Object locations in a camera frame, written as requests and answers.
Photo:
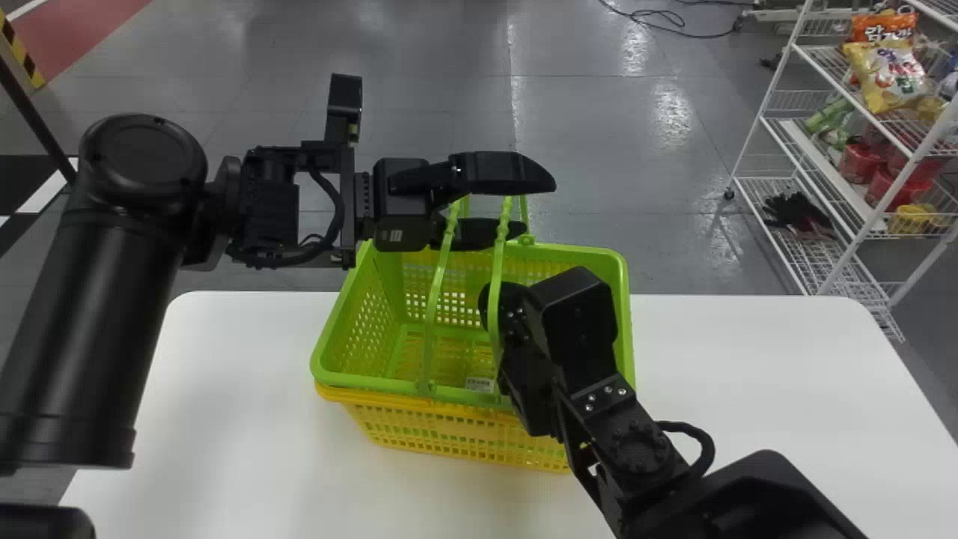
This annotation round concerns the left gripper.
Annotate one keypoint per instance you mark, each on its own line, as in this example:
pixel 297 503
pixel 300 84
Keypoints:
pixel 404 221

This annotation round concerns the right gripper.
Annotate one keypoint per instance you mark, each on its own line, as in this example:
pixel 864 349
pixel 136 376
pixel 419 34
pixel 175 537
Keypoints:
pixel 535 397

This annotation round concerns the green basket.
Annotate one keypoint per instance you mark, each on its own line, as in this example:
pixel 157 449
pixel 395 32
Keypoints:
pixel 374 329

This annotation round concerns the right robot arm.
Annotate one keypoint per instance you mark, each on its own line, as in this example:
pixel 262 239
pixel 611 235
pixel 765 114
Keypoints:
pixel 748 501

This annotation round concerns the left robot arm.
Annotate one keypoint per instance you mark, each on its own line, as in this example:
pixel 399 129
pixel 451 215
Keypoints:
pixel 97 299

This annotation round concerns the yellow basket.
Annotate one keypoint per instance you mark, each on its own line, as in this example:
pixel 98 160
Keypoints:
pixel 449 436

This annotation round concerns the black gloves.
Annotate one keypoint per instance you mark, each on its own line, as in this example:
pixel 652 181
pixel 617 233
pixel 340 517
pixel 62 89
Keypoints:
pixel 797 211

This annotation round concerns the green snack packet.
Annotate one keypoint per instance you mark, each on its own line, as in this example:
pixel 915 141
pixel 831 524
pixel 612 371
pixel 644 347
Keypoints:
pixel 829 120

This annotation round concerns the red noodle cup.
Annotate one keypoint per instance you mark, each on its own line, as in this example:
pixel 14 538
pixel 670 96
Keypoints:
pixel 859 163
pixel 891 187

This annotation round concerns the yellow noodle cup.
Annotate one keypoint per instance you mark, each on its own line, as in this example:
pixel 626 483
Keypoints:
pixel 911 218

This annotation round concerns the yellow snack packet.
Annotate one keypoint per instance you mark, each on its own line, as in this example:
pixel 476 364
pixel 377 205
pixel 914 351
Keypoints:
pixel 891 75

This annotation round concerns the orange snack packet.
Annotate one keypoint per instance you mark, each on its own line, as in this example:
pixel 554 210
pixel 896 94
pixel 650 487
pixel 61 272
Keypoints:
pixel 883 26

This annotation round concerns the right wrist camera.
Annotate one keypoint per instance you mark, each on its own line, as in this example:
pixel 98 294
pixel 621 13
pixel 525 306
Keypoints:
pixel 580 322

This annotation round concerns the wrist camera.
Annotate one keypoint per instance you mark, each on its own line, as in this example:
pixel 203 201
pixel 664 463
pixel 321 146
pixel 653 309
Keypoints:
pixel 580 322
pixel 344 101

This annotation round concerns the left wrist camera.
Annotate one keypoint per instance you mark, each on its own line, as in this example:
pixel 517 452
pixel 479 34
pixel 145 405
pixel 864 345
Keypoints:
pixel 344 101

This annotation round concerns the yellow black striped post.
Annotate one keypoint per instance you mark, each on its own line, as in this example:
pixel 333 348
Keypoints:
pixel 19 52

